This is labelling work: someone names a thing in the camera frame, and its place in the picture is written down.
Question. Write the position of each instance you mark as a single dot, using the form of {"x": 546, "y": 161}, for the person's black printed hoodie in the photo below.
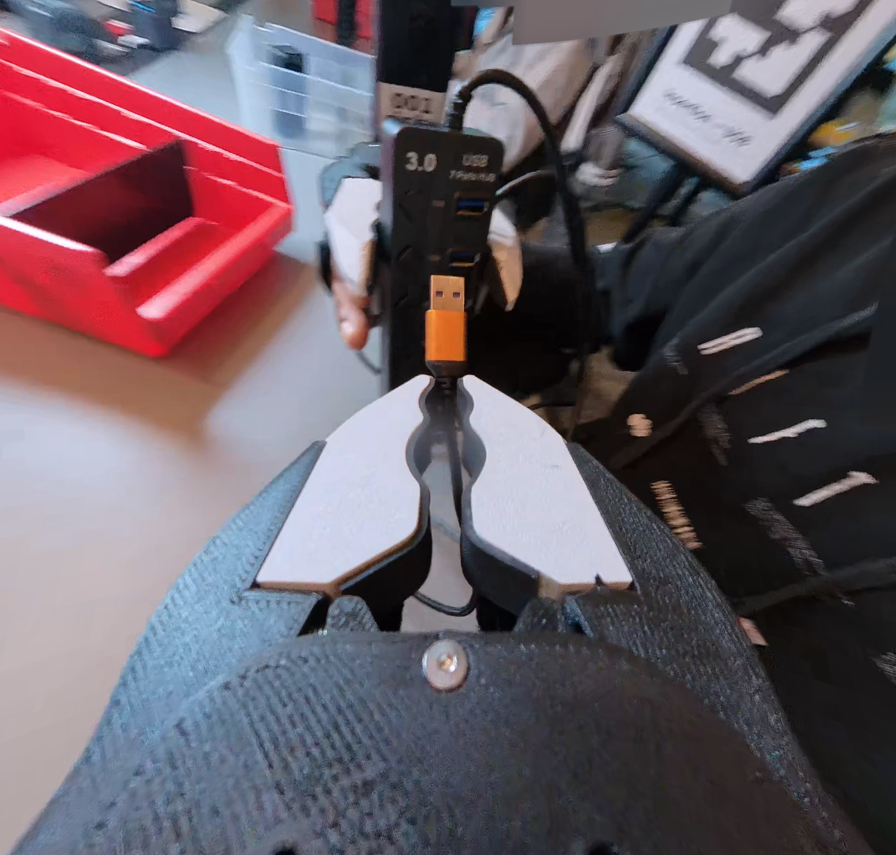
{"x": 805, "y": 519}

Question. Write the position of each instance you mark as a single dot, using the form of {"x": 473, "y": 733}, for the framed black white marker sign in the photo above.
{"x": 700, "y": 113}

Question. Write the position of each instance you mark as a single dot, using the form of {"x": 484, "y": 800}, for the clear plastic bin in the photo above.
{"x": 329, "y": 85}

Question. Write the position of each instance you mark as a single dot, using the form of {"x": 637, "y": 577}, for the person's right forearm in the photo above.
{"x": 700, "y": 274}

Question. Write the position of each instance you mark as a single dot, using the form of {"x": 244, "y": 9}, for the black usb hub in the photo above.
{"x": 420, "y": 190}

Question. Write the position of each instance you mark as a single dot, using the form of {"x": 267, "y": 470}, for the red open-front bin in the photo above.
{"x": 70, "y": 274}

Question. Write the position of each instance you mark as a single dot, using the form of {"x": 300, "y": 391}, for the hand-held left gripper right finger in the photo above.
{"x": 546, "y": 512}

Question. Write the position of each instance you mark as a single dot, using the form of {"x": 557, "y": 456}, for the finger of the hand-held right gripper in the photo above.
{"x": 507, "y": 260}
{"x": 350, "y": 225}

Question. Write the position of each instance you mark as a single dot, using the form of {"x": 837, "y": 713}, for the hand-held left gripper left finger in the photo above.
{"x": 350, "y": 505}

